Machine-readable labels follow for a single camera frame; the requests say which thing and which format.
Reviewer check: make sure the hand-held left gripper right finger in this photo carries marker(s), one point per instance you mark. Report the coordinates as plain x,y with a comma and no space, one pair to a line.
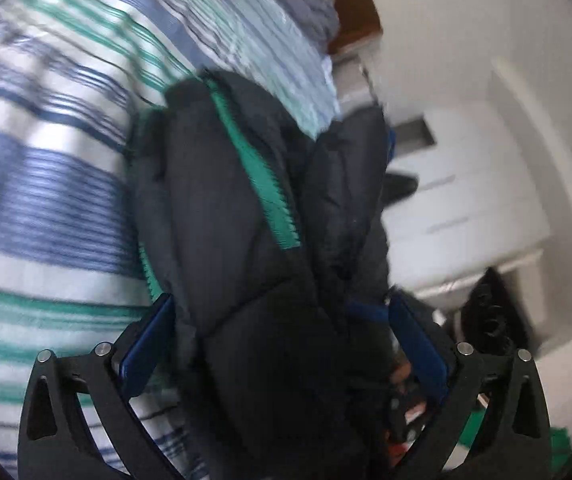
416,345

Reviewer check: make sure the blue duvet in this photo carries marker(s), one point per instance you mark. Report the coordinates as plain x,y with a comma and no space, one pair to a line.
301,5

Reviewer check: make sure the striped bed sheet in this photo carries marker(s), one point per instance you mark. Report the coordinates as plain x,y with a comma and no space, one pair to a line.
56,185

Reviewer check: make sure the white desk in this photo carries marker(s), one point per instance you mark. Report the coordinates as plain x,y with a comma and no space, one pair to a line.
476,210

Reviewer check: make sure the wooden headboard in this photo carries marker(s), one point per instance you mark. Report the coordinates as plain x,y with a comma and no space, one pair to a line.
361,10

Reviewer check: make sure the black puffer jacket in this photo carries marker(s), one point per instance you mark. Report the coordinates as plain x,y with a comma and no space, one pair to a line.
246,335

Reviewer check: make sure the green cloth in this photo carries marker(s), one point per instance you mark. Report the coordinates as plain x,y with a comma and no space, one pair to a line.
558,445

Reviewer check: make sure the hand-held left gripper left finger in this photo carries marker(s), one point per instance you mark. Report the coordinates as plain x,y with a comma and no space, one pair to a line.
146,350

